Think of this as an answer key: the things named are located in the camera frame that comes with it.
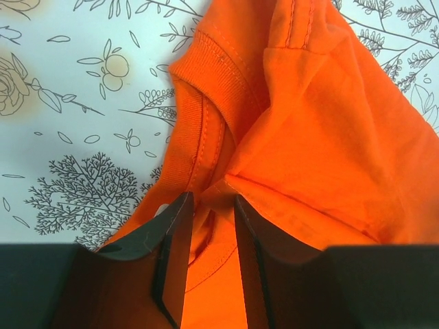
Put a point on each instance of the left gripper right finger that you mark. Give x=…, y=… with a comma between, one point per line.
x=289, y=284

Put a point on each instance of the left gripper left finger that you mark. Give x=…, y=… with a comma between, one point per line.
x=137, y=281

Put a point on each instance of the orange t shirt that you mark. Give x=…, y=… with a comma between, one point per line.
x=278, y=101

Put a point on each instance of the floral patterned table mat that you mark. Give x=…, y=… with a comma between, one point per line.
x=88, y=105

